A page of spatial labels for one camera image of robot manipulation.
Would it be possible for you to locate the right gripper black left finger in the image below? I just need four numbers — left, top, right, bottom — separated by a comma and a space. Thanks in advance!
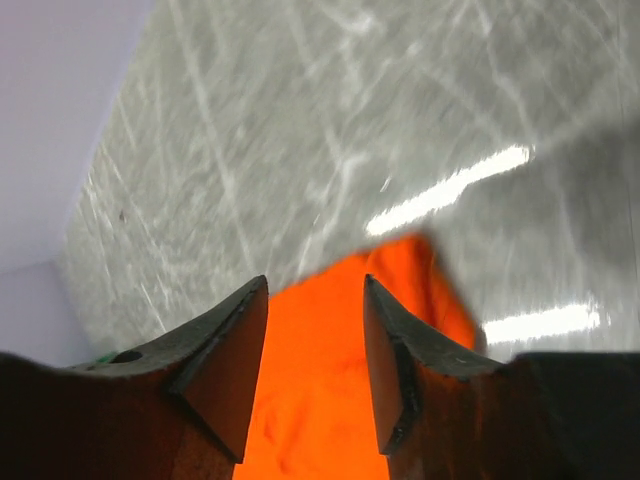
1, 276, 269, 479

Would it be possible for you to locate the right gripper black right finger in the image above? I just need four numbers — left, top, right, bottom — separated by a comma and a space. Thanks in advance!
363, 276, 639, 479

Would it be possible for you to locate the orange t-shirt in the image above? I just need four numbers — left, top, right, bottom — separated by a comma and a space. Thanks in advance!
233, 234, 476, 480

